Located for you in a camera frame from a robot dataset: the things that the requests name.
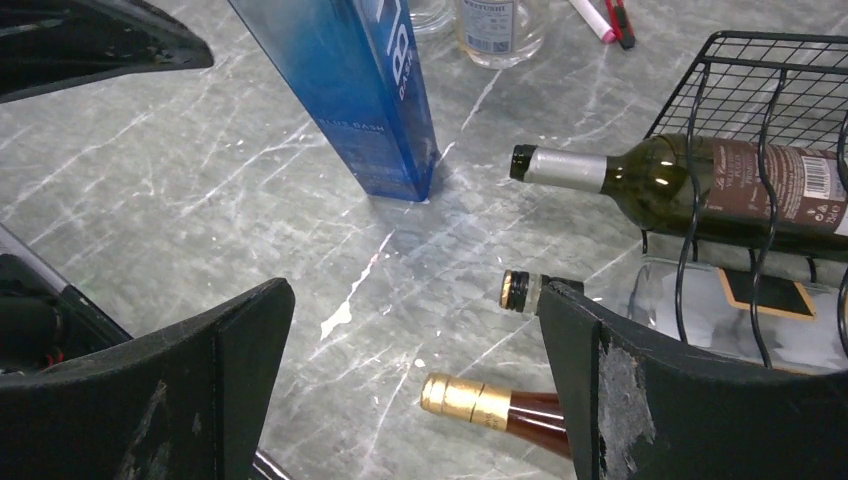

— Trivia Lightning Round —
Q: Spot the black wire wine rack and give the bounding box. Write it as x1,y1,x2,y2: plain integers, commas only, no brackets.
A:
628,31,847,373

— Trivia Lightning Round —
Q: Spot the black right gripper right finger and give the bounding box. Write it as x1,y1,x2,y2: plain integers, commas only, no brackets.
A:
537,282,847,479

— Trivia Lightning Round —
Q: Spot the gold capped amber wine bottle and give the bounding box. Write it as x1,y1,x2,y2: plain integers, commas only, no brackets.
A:
419,373,572,459

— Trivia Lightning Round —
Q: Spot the silver necked green wine bottle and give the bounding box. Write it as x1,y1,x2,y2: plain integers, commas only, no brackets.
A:
509,134,847,262

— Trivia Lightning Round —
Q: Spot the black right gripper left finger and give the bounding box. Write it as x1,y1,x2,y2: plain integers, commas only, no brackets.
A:
1,278,295,479

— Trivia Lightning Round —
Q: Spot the black gold capped clear bottle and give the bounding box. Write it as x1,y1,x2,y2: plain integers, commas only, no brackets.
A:
498,254,848,376

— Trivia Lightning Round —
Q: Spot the white marker pen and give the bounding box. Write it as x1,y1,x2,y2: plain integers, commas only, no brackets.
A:
570,0,617,44

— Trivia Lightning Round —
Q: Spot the red utility knife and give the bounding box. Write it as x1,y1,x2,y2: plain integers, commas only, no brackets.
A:
605,0,636,50

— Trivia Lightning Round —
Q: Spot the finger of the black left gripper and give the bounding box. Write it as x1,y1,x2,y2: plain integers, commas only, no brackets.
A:
1,0,214,103

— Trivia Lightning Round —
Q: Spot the blue labelled clear bottle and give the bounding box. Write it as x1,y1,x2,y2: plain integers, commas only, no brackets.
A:
231,1,439,202

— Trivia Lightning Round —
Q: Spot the silver capped clear bottle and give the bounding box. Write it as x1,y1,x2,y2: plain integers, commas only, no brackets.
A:
407,0,455,35

